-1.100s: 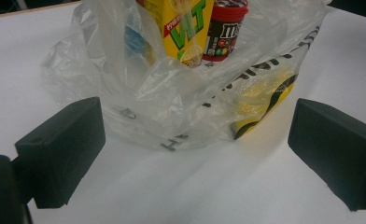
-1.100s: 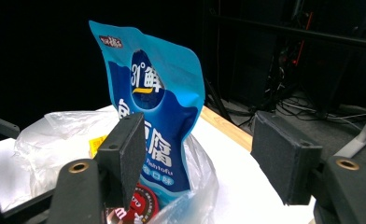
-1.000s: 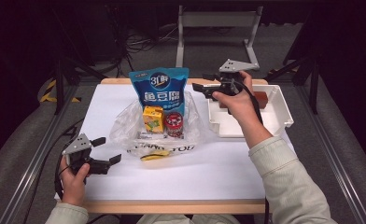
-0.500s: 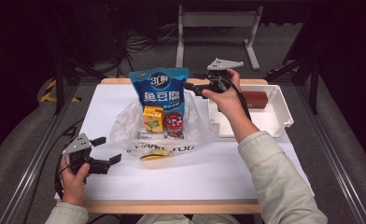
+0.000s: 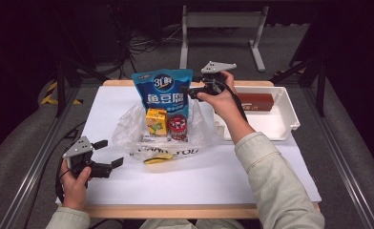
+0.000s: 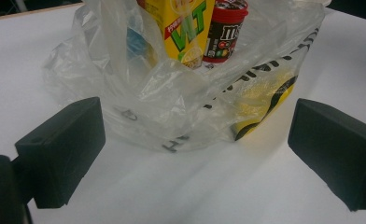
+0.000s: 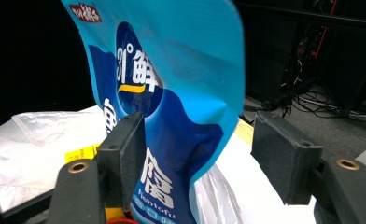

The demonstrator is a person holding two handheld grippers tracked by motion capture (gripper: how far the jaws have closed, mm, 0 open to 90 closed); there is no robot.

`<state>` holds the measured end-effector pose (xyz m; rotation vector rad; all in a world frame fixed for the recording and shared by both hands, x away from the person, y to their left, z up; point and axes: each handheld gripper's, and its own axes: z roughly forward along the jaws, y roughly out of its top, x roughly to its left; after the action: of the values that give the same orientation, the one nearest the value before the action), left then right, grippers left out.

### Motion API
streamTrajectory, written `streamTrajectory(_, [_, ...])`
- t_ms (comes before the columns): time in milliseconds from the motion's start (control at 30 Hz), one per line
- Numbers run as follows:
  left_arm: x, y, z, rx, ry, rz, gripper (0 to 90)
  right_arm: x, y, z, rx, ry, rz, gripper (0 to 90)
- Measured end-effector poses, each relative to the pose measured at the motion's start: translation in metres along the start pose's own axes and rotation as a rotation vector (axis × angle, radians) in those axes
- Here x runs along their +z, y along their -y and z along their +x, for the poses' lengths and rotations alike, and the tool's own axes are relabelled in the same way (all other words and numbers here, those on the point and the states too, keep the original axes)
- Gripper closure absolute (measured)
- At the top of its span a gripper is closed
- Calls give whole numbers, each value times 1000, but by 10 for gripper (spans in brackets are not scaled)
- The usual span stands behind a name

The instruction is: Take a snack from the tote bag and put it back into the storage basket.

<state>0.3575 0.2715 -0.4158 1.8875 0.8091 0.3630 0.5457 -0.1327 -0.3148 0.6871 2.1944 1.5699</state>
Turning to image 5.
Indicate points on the yellow black hazard tape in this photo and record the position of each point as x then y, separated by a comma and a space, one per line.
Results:
48, 98

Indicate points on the yellow juice carton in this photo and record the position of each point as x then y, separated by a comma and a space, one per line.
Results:
156, 122

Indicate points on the white plastic tray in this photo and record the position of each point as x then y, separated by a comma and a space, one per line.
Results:
271, 124

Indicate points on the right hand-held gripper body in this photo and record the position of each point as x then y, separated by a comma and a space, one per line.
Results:
215, 66

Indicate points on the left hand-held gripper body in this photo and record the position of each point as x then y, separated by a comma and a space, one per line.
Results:
78, 149

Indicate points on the person's lap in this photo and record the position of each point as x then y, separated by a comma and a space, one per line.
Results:
191, 224

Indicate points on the brown oblong box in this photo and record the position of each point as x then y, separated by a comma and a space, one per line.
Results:
258, 101

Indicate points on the white table mat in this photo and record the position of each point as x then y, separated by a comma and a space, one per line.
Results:
175, 184

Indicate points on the aluminium floor rail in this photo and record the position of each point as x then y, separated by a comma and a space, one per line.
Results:
32, 171
344, 171

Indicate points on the red lidded can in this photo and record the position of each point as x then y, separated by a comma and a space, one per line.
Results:
177, 125

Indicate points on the wooden table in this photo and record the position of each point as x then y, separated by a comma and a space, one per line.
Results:
175, 211

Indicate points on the white metal stand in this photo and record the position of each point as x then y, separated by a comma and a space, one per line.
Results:
223, 19

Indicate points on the person's right hand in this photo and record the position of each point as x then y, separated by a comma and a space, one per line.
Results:
226, 101

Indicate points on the clear plastic bag smiley print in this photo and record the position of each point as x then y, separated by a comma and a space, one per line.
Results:
128, 130

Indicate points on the person's left hand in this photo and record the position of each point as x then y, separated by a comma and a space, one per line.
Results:
75, 191

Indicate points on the black metal stand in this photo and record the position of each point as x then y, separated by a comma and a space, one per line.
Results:
320, 92
60, 89

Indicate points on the blue snack packet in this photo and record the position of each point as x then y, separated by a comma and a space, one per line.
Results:
164, 92

